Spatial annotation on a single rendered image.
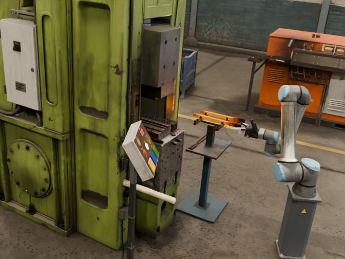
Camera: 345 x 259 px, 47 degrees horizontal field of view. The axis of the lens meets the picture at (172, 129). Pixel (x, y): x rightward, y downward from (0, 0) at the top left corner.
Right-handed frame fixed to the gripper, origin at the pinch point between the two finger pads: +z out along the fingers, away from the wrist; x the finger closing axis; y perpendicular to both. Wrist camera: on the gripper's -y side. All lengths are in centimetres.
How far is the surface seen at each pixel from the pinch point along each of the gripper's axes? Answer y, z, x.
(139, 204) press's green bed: 64, 54, -69
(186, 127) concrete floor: 94, 124, 169
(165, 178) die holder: 35, 35, -62
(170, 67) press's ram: -55, 41, -56
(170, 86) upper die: -39, 41, -53
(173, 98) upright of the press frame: -17, 55, -19
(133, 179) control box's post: 10, 32, -114
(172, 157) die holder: 21, 35, -51
